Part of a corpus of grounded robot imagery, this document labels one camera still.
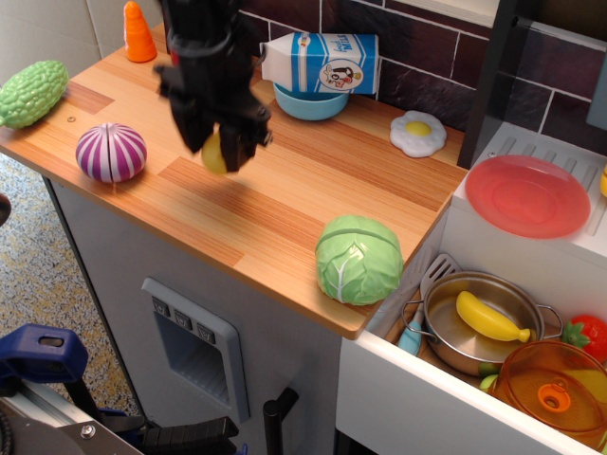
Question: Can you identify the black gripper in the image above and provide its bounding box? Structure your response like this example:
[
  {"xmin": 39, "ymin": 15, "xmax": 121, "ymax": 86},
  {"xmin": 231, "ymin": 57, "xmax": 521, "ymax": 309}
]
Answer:
[{"xmin": 154, "ymin": 47, "xmax": 271, "ymax": 173}]

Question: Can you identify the yellow toy potato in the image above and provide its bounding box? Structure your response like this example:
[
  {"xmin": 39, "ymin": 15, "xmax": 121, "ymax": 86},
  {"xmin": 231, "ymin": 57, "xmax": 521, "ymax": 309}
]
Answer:
[{"xmin": 201, "ymin": 132, "xmax": 228, "ymax": 174}]

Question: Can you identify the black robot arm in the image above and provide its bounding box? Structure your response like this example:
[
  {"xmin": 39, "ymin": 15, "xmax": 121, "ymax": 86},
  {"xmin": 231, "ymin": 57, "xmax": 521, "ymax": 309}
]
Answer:
[{"xmin": 155, "ymin": 1, "xmax": 272, "ymax": 173}]

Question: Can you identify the red plastic plate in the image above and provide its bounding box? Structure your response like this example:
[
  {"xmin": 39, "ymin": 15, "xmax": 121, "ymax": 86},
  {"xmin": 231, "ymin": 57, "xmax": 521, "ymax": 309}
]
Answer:
[{"xmin": 465, "ymin": 155, "xmax": 591, "ymax": 240}]

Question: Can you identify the light blue bowl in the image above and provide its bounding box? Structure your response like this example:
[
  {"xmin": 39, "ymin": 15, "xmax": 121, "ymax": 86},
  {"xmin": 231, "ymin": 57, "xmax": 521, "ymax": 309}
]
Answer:
[{"xmin": 273, "ymin": 83, "xmax": 349, "ymax": 121}]

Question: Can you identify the purple striped toy onion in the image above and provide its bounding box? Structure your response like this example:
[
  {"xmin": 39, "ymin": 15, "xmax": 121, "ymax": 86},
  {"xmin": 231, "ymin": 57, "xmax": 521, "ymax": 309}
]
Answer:
[{"xmin": 76, "ymin": 122, "xmax": 147, "ymax": 183}]

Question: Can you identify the upright orange toy carrot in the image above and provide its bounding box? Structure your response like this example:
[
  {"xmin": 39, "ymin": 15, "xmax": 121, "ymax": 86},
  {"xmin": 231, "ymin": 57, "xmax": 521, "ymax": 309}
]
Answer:
[{"xmin": 123, "ymin": 1, "xmax": 157, "ymax": 63}]

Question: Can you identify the blue white milk carton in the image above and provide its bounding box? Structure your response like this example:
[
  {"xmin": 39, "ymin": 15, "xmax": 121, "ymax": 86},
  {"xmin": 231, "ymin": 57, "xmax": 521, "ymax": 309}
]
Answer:
[{"xmin": 260, "ymin": 32, "xmax": 379, "ymax": 95}]

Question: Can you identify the green toy cabbage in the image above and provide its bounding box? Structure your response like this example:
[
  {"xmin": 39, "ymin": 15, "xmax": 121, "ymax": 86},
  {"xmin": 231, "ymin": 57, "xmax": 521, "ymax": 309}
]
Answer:
[{"xmin": 315, "ymin": 214, "xmax": 404, "ymax": 306}]

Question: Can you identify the green toy bitter gourd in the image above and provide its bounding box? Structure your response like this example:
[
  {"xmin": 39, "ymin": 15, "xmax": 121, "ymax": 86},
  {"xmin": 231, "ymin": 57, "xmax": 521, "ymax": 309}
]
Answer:
[{"xmin": 1, "ymin": 60, "xmax": 69, "ymax": 129}]

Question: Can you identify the toy fried egg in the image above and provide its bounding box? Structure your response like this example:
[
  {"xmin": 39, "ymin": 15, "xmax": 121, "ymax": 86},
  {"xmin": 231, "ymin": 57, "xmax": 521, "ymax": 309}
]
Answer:
[{"xmin": 390, "ymin": 111, "xmax": 447, "ymax": 158}]

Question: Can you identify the grey ice dispenser panel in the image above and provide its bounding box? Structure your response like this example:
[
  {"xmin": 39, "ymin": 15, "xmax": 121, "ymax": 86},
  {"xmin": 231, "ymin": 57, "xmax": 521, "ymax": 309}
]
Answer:
[{"xmin": 142, "ymin": 277, "xmax": 249, "ymax": 424}]

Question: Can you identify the grey slotted spatula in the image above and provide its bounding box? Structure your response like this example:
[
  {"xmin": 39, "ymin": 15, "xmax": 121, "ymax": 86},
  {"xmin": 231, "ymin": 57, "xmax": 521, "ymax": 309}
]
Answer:
[{"xmin": 419, "ymin": 253, "xmax": 461, "ymax": 299}]

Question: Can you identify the blue clamp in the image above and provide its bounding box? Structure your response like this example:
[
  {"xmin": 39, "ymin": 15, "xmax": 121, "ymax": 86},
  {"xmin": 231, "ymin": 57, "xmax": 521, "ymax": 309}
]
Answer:
[{"xmin": 1, "ymin": 323, "xmax": 88, "ymax": 388}]

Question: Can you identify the black ribbed clamp grip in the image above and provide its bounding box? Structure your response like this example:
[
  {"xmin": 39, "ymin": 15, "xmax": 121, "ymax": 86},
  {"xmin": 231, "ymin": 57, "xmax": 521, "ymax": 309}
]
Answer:
[{"xmin": 138, "ymin": 417, "xmax": 239, "ymax": 454}]

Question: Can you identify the steel pot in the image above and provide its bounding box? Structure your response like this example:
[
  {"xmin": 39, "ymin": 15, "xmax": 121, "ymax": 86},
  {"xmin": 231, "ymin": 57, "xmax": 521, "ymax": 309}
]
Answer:
[{"xmin": 416, "ymin": 271, "xmax": 563, "ymax": 377}]

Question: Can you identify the yellow toy banana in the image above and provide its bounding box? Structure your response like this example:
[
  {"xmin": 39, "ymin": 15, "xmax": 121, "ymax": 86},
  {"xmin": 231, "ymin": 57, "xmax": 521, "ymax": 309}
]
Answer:
[{"xmin": 455, "ymin": 291, "xmax": 531, "ymax": 343}]

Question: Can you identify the green toy piece in sink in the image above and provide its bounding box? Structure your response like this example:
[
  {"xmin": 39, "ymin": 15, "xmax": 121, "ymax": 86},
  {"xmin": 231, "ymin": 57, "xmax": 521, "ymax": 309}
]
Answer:
[{"xmin": 478, "ymin": 362, "xmax": 502, "ymax": 392}]

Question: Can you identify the yellow toy at right edge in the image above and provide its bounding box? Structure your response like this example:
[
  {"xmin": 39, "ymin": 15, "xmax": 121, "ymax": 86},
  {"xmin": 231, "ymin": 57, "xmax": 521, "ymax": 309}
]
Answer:
[{"xmin": 599, "ymin": 166, "xmax": 607, "ymax": 197}]

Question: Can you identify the red toy strawberry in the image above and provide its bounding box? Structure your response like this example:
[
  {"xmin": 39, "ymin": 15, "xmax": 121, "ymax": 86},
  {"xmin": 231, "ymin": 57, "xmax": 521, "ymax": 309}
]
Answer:
[{"xmin": 561, "ymin": 314, "xmax": 606, "ymax": 364}]

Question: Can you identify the orange transparent lid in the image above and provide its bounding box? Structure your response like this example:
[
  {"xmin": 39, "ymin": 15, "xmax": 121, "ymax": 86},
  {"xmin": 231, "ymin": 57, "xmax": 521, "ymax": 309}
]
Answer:
[{"xmin": 487, "ymin": 341, "xmax": 606, "ymax": 451}]

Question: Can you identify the black door handle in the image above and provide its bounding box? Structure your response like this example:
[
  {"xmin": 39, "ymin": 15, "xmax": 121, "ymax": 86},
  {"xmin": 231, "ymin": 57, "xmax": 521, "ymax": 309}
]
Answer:
[{"xmin": 263, "ymin": 388, "xmax": 299, "ymax": 455}]

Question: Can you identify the light blue utensil handle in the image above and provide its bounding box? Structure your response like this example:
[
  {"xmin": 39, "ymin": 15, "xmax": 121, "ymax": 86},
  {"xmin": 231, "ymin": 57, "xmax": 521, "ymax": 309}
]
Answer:
[{"xmin": 397, "ymin": 303, "xmax": 424, "ymax": 355}]

